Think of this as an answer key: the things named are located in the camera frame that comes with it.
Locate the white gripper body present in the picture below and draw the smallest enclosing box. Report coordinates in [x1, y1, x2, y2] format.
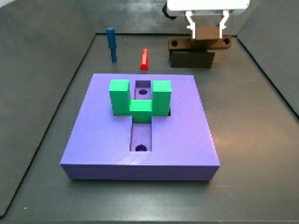
[163, 0, 250, 18]

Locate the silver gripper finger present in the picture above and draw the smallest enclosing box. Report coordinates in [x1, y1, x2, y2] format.
[219, 10, 230, 39]
[184, 11, 196, 39]

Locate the brown T-shaped block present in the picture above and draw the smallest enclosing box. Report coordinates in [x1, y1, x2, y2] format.
[168, 27, 231, 53]

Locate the purple base block fixture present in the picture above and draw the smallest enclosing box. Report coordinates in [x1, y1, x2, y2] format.
[60, 73, 220, 180]

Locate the red hexagonal peg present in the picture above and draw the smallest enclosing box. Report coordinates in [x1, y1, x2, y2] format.
[140, 48, 149, 70]

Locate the blue cylindrical peg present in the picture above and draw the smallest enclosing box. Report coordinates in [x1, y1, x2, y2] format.
[107, 27, 117, 63]

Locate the green U-shaped block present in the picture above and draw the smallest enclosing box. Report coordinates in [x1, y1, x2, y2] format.
[108, 80, 172, 123]

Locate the black angle bracket fixture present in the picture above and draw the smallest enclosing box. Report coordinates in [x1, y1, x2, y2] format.
[169, 52, 215, 68]

